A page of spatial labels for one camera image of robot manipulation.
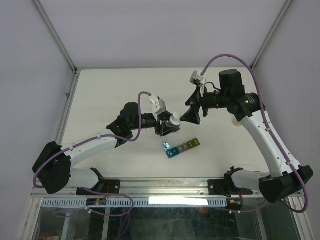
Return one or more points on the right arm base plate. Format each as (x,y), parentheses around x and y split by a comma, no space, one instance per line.
(225,188)

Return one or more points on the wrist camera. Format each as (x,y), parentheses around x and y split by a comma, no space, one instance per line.
(158,106)
(198,79)

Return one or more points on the white slotted cable duct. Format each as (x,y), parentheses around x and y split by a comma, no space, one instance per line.
(145,202)

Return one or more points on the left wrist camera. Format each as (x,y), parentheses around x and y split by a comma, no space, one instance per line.
(158,106)

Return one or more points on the aluminium mounting rail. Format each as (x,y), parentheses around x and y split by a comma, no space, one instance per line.
(153,187)

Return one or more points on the white pill bottle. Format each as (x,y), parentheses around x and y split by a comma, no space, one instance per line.
(175,122)

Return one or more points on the right aluminium frame post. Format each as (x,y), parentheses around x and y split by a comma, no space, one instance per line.
(272,32)

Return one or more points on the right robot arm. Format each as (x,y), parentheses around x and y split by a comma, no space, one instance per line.
(285,175)

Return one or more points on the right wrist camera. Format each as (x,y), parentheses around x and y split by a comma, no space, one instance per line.
(198,79)

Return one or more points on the left aluminium frame post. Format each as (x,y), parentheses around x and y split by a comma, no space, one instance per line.
(54,34)

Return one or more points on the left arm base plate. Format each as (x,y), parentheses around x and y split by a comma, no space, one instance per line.
(104,186)

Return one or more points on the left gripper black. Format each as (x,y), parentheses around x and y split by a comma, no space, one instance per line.
(164,129)

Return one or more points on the aluminium frame post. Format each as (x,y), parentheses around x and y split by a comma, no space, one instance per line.
(54,34)
(272,32)

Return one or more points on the weekly pill organizer strip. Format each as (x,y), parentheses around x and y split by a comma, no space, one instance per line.
(172,152)

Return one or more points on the clear small pill bottle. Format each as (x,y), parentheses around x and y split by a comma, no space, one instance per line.
(236,123)

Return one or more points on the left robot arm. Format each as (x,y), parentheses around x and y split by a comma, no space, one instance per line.
(55,167)

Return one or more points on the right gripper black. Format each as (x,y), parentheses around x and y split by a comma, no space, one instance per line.
(192,114)

